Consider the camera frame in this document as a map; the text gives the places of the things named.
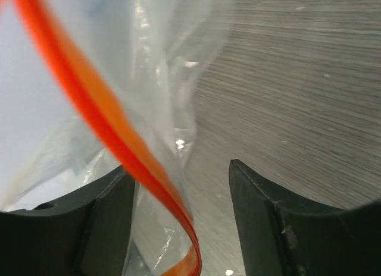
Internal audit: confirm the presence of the clear zip top bag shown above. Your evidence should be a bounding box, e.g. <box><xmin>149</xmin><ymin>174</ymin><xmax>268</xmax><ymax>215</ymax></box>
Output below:
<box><xmin>1</xmin><ymin>0</ymin><xmax>233</xmax><ymax>275</ymax></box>

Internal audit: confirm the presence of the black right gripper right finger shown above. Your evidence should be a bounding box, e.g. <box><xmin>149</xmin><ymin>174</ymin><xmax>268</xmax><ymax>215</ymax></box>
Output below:
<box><xmin>229</xmin><ymin>159</ymin><xmax>380</xmax><ymax>276</ymax></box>

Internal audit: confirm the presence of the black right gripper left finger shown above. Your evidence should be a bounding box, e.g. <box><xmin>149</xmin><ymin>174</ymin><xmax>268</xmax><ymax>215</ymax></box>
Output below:
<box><xmin>1</xmin><ymin>167</ymin><xmax>135</xmax><ymax>275</ymax></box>

